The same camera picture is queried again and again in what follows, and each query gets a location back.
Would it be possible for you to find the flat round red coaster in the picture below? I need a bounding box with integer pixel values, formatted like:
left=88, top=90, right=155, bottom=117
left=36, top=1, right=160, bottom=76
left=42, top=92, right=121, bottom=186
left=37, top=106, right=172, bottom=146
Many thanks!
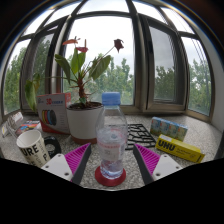
left=94, top=165, right=128, bottom=188

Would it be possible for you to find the clear blue-capped water bottle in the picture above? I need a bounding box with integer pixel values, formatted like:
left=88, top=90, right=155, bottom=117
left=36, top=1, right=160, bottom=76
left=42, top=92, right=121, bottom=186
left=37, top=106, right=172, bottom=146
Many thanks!
left=95, top=91, right=129, bottom=181

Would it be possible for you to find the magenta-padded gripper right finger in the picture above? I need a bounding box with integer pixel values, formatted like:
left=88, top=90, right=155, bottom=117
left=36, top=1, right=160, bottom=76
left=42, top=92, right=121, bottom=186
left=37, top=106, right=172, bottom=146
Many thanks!
left=132, top=143, right=184, bottom=186

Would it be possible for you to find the black grid trivet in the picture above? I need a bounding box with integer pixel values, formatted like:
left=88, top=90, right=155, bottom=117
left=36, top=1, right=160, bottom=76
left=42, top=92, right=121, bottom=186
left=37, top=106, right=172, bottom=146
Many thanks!
left=124, top=123, right=157, bottom=151

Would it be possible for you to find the potted plant in white pot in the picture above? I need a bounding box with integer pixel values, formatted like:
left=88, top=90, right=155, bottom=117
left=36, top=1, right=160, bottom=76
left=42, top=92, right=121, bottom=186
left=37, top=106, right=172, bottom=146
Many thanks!
left=24, top=36, right=125, bottom=145

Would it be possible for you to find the red and white filament box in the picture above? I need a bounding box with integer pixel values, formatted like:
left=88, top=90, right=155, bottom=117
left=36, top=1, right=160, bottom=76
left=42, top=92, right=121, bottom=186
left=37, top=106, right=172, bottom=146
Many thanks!
left=36, top=92, right=72, bottom=136

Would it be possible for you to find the small colourful book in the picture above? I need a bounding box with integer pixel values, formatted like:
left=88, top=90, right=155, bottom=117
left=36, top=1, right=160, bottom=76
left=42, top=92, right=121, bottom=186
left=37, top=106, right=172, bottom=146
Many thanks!
left=15, top=119, right=41, bottom=136

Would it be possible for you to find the blue carton pack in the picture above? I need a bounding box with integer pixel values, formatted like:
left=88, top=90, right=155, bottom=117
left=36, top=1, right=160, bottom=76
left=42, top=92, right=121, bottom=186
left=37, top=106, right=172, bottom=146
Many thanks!
left=149, top=116, right=189, bottom=143

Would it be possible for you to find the dark-framed bay window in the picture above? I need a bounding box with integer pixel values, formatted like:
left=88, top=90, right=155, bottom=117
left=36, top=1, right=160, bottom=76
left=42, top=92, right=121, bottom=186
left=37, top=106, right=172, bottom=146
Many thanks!
left=1, top=0, right=214, bottom=118

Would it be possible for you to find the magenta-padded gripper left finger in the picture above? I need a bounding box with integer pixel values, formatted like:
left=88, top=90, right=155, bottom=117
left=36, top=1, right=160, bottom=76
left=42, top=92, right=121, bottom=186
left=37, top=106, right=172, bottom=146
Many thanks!
left=41, top=142, right=93, bottom=186

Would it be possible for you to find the long yellow box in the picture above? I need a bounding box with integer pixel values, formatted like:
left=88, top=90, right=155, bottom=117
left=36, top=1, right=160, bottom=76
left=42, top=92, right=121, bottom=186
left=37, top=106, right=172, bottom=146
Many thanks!
left=154, top=133, right=206, bottom=164

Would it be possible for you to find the cream mug with black letters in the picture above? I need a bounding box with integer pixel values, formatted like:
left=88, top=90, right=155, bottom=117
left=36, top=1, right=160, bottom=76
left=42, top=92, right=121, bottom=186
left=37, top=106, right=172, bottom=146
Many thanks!
left=15, top=129, right=51, bottom=169

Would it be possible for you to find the black tape roll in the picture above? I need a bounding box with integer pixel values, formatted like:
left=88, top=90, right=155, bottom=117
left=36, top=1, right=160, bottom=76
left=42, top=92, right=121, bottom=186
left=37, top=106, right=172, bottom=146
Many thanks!
left=43, top=135, right=63, bottom=160

